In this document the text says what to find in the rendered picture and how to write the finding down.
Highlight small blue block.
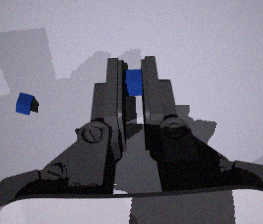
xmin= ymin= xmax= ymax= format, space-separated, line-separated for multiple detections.
xmin=16 ymin=92 xmax=34 ymax=115
xmin=123 ymin=69 xmax=142 ymax=96

